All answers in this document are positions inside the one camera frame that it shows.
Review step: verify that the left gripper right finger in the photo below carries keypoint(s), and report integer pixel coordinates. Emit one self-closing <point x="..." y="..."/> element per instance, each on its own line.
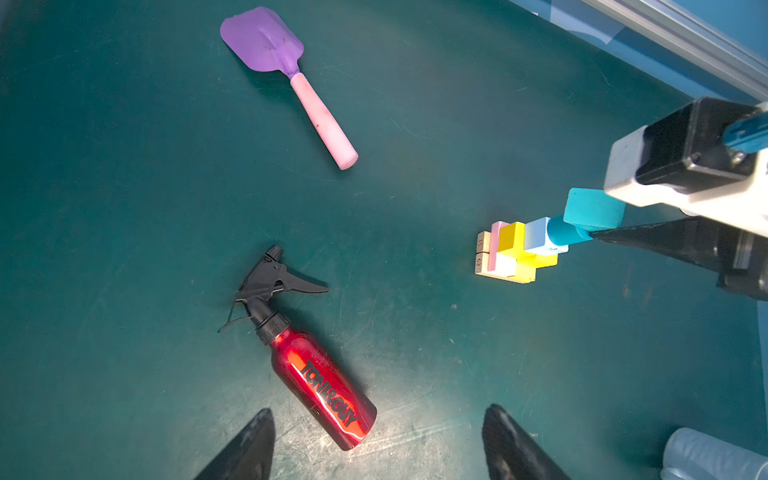
<point x="510" y="451"/>

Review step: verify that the aluminium cage frame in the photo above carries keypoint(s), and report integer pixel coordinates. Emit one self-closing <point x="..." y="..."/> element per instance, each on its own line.
<point x="682" y="33"/>

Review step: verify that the tan wood block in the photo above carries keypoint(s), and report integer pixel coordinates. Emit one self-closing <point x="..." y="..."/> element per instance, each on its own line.
<point x="483" y="242"/>
<point x="481" y="266"/>

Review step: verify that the yellow cube block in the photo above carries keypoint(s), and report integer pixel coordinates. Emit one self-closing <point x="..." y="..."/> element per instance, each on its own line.
<point x="537" y="261"/>
<point x="511" y="241"/>

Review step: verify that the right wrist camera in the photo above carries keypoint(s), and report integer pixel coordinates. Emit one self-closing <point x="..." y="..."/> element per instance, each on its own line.
<point x="708" y="158"/>

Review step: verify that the light blue cube block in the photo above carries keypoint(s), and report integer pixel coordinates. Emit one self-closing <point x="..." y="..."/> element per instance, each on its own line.
<point x="537" y="240"/>

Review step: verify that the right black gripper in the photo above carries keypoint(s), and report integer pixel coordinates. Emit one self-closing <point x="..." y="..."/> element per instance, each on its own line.
<point x="739" y="257"/>

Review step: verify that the teal cylinder block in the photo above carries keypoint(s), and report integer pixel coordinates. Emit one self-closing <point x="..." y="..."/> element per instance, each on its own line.
<point x="563" y="234"/>

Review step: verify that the light blue mug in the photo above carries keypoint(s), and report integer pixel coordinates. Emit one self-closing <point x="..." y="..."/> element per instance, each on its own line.
<point x="690" y="454"/>

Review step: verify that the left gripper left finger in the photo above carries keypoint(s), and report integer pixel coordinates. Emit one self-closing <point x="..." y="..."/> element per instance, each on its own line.
<point x="248" y="455"/>

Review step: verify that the pink rectangular block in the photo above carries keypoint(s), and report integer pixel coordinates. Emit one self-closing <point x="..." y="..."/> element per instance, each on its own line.
<point x="496" y="246"/>

